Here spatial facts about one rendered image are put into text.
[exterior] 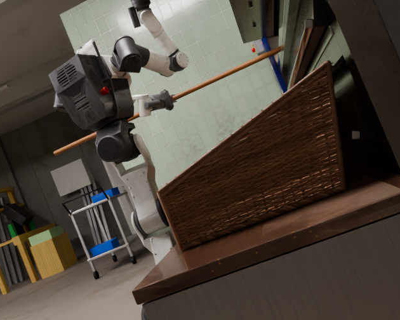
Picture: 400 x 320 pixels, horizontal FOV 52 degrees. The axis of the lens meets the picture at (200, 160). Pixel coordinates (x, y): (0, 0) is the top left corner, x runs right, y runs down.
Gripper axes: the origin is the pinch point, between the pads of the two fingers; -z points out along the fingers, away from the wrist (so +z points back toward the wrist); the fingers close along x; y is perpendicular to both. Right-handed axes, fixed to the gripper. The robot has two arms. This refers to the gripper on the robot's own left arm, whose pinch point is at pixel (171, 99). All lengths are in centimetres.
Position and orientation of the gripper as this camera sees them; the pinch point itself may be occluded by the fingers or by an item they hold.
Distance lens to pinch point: 246.5
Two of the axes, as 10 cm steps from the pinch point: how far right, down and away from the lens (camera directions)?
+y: 6.8, -3.1, -6.6
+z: -6.1, 2.5, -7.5
